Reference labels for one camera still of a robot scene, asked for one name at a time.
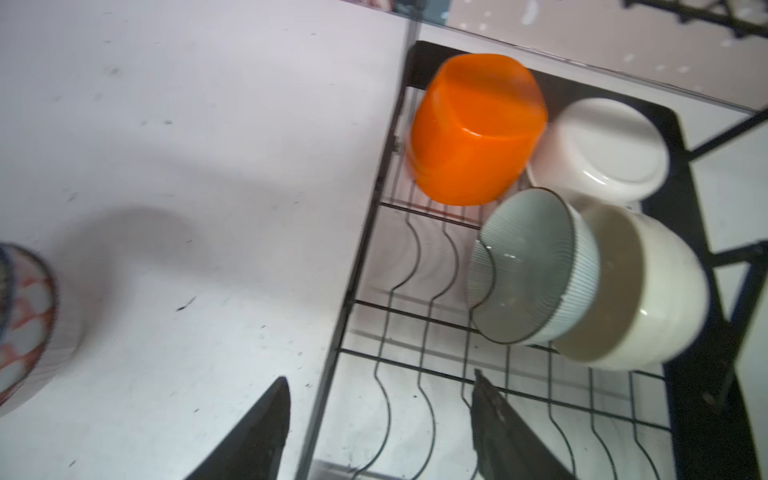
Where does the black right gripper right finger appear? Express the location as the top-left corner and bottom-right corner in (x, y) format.
(470, 369), (574, 480)

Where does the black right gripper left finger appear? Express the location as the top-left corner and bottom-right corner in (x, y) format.
(187, 376), (291, 480)

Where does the light green glazed bowl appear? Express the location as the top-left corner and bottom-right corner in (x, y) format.
(466, 188), (601, 345)

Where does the cream ceramic bowl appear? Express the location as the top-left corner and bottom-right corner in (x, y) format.
(554, 204), (710, 370)

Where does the patterned ceramic bowl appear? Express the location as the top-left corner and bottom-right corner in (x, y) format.
(1, 243), (84, 416)

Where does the white plastic bowl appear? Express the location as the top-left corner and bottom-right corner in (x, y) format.
(526, 98), (670, 205)

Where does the orange plastic bowl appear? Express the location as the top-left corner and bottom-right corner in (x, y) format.
(406, 54), (548, 206)

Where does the black wire dish rack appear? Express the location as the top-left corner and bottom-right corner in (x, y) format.
(293, 0), (768, 480)

